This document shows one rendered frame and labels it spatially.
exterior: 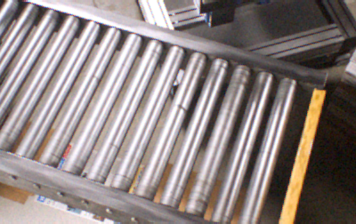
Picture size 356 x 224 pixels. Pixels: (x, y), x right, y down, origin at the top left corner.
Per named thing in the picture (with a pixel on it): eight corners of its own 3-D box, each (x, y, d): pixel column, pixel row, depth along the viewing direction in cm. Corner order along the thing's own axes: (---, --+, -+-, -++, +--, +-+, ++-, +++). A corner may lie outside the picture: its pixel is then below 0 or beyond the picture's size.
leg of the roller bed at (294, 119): (276, 177, 209) (317, 93, 149) (273, 189, 206) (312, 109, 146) (262, 172, 210) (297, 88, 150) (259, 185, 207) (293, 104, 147)
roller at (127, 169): (184, 56, 147) (190, 48, 143) (123, 202, 127) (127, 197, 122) (169, 48, 147) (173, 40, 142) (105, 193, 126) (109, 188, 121)
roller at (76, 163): (146, 43, 149) (144, 33, 144) (78, 186, 128) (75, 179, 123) (130, 38, 150) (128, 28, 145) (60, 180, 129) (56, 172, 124)
